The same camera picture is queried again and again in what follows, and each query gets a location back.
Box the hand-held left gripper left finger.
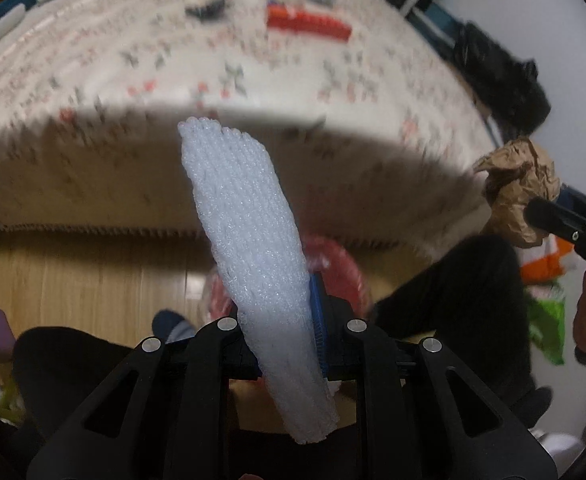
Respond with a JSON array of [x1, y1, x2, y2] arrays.
[[26, 316, 262, 480]]

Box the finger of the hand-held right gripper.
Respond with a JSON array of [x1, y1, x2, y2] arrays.
[[524, 196, 586, 257], [558, 184, 586, 222]]

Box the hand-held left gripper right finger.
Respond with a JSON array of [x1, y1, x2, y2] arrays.
[[308, 272, 558, 480]]

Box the brown paper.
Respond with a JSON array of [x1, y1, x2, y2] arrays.
[[473, 136, 562, 248]]

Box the red plastic bin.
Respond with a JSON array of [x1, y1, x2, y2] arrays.
[[205, 234, 374, 332]]

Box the white foam net sleeve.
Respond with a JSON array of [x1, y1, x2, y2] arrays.
[[177, 116, 341, 446]]

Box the small black item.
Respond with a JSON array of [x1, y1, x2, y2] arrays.
[[184, 0, 227, 21]]

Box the orange white bag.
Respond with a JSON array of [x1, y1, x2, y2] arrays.
[[519, 235, 574, 282]]

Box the blue grey sock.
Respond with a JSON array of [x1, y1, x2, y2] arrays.
[[152, 310, 197, 345]]

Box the green plastic bag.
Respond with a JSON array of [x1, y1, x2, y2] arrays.
[[524, 297, 567, 367]]

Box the person's black pants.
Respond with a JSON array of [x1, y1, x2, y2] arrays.
[[10, 232, 556, 480]]

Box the black plastic bag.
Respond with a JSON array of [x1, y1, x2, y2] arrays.
[[454, 21, 552, 137]]

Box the floral bedspread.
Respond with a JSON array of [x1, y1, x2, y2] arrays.
[[0, 0, 498, 261]]

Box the dark teal cloth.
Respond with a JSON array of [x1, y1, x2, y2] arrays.
[[0, 0, 41, 27]]

